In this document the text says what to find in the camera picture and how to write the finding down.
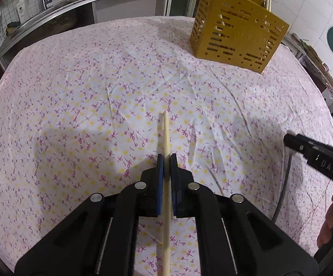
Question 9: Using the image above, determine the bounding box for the glass cabinet door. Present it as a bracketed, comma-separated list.
[165, 0, 192, 18]

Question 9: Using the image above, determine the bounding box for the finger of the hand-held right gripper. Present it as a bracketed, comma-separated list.
[283, 133, 318, 162]

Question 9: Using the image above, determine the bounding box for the pink floral tablecloth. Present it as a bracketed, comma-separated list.
[0, 15, 333, 276]

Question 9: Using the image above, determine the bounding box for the white soap bottle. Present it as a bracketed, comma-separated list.
[16, 0, 29, 21]

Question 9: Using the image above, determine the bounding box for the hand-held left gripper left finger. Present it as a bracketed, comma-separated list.
[14, 154, 165, 276]

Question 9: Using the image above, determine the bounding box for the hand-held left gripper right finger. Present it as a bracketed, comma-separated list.
[170, 153, 320, 276]

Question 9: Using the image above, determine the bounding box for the steel sink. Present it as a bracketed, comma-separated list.
[20, 4, 80, 33]

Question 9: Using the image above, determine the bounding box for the yellow slotted utensil basket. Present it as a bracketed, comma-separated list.
[190, 0, 290, 74]

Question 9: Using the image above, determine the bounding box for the black yellow sponge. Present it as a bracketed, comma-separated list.
[6, 20, 22, 34]

